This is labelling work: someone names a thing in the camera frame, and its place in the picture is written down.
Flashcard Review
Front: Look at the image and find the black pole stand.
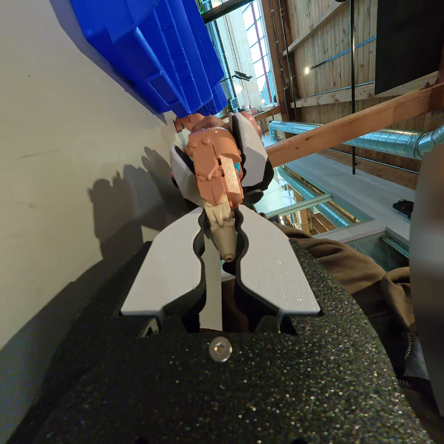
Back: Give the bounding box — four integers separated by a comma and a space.
203, 0, 254, 24

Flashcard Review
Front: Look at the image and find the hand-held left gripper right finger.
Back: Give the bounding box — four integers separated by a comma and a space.
236, 206, 320, 329

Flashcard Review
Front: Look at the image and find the brown brick vehicle model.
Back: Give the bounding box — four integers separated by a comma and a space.
184, 126, 245, 263

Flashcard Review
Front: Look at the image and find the grey desk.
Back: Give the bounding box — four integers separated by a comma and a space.
0, 0, 224, 351

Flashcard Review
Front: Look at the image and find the beige brown brick figure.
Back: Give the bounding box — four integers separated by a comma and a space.
174, 113, 209, 134

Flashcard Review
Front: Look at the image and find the blue plastic bin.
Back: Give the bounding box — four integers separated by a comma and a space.
71, 0, 195, 117

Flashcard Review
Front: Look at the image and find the silver air duct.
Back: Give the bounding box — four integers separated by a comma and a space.
270, 121, 444, 160

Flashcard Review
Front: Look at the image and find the person's right hand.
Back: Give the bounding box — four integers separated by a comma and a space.
239, 110, 263, 136

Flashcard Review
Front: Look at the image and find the person's right forearm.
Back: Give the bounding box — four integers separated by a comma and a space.
277, 225, 413, 333

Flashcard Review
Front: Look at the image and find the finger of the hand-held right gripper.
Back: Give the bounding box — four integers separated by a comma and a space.
170, 144, 206, 209
229, 113, 274, 193

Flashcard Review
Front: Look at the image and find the black device red light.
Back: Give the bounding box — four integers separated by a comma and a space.
392, 199, 416, 220

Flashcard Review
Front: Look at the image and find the black tripod stand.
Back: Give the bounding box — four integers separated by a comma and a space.
222, 69, 254, 84

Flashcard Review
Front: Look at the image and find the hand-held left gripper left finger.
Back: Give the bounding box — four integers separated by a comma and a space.
121, 207, 207, 327

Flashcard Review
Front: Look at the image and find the person's brown jacket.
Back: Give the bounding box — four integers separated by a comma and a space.
378, 267, 431, 391

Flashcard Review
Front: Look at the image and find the black hanging cable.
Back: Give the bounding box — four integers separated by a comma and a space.
350, 0, 358, 175

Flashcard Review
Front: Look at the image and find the wooden pillar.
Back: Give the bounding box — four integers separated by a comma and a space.
265, 81, 444, 167

